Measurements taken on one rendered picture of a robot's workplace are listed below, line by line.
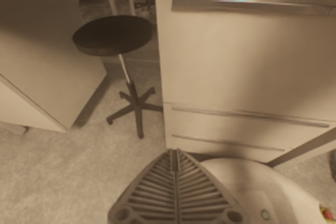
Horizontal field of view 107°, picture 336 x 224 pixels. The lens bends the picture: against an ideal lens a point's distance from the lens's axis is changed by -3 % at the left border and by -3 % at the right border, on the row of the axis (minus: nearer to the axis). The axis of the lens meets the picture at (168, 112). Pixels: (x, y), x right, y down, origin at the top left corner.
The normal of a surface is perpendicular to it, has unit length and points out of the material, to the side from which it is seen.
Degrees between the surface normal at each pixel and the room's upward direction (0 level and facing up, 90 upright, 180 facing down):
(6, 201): 0
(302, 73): 90
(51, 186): 0
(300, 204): 1
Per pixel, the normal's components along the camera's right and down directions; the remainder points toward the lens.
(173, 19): -0.16, 0.79
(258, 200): -0.02, -0.60
